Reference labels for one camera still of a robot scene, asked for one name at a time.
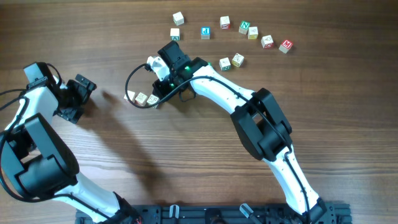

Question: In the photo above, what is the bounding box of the green Z block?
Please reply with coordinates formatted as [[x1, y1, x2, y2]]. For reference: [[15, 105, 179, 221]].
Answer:
[[147, 95, 160, 106]]

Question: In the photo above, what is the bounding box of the red block with drawing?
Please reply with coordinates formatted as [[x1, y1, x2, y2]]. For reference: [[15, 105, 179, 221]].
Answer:
[[134, 92, 148, 106]]

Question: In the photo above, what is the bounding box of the red G block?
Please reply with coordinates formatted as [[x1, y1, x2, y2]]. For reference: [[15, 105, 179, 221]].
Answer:
[[124, 90, 136, 102]]

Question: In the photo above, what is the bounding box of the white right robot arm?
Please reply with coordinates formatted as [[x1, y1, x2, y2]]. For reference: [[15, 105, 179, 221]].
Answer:
[[147, 41, 326, 223]]

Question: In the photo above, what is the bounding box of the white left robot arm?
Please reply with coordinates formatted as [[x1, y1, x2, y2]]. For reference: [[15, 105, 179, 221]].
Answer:
[[1, 62, 143, 223]]

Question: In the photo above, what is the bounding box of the green V block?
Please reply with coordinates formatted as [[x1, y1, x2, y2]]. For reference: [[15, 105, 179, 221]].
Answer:
[[170, 28, 180, 41]]

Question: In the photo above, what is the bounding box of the green side white block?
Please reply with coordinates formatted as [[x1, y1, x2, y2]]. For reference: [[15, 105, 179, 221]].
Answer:
[[219, 57, 231, 71]]

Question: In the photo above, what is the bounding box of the plain white block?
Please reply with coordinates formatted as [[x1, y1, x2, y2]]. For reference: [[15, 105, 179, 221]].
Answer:
[[172, 12, 185, 26]]

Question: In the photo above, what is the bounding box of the blue P block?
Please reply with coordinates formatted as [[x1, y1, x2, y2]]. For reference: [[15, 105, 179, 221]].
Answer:
[[201, 27, 211, 40]]

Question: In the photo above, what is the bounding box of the yellow V block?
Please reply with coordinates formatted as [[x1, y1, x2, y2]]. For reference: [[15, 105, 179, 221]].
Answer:
[[232, 53, 244, 67]]

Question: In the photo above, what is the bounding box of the red X block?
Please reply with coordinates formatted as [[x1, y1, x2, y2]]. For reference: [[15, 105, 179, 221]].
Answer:
[[220, 16, 231, 29]]

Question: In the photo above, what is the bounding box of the green N block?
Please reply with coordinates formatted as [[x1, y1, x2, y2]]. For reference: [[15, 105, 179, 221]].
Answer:
[[238, 21, 250, 35]]

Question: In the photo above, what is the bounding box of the yellow side block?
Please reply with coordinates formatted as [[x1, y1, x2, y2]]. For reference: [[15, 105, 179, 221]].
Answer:
[[248, 27, 259, 40]]

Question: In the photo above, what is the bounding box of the red Q block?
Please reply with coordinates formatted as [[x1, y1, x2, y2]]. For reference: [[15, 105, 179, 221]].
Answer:
[[261, 35, 274, 49]]

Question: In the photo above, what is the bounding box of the red M block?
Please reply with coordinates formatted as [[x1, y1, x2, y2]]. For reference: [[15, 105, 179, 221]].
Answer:
[[279, 39, 294, 54]]

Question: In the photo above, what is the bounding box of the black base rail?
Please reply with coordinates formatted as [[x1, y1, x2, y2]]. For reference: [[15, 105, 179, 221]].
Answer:
[[75, 202, 353, 224]]

